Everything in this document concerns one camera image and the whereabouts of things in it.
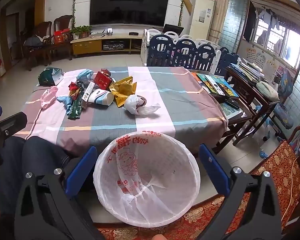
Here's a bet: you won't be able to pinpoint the pink plastic bag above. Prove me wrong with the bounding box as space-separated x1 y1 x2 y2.
40 86 58 109

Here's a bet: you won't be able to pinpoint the blue cloth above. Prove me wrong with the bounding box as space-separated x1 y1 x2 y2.
57 96 73 115

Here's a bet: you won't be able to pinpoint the green wafer wrapper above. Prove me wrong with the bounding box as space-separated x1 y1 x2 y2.
68 90 84 120

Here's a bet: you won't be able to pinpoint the red yellow snack wrapper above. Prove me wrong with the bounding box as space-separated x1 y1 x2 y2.
69 82 82 100

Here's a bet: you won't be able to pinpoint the white medicine box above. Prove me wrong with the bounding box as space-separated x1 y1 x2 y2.
81 81 95 109

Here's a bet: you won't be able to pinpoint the white blue paper cup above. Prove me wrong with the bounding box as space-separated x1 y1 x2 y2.
88 88 114 106

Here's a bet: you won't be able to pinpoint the white plastic bag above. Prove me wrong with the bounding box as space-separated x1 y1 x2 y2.
124 94 160 115

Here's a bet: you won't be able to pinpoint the yellow chip bag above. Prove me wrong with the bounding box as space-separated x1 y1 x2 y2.
109 76 137 108

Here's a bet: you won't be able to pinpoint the white lined trash bin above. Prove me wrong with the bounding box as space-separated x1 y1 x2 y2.
93 131 200 228

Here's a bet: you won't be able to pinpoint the person's leg in jeans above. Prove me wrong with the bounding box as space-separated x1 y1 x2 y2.
0 136 75 216

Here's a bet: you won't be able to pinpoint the green tissue box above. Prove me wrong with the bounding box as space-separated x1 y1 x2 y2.
38 67 63 87

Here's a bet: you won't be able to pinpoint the plaid tablecloth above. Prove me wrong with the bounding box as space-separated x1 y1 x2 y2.
18 67 228 155

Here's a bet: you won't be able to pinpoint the dark wooden armchair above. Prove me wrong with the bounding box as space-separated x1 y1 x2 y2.
24 15 73 67

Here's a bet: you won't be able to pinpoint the colourful books on table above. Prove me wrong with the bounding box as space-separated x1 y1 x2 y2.
192 72 239 99

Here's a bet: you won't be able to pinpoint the grey green cushion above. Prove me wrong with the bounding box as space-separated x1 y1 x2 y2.
256 81 279 101

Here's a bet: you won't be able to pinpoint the red gift box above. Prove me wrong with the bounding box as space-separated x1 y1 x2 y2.
54 28 73 44

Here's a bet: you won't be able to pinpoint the stack of books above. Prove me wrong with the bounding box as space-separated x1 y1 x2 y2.
230 58 266 84

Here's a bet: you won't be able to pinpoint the potted green plant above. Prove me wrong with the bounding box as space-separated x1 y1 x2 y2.
70 25 92 38

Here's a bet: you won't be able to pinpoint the navy white baby fence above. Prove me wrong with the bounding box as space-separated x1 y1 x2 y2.
140 29 239 76

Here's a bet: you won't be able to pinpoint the wooden tv cabinet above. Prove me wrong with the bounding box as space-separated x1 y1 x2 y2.
71 34 142 56

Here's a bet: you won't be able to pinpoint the white standing air conditioner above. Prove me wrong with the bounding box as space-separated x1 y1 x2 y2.
189 0 215 40

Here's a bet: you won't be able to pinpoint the large black television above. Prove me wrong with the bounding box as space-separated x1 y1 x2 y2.
89 0 168 27

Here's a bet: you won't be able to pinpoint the beige curtain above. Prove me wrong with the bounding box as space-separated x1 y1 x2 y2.
208 0 229 43

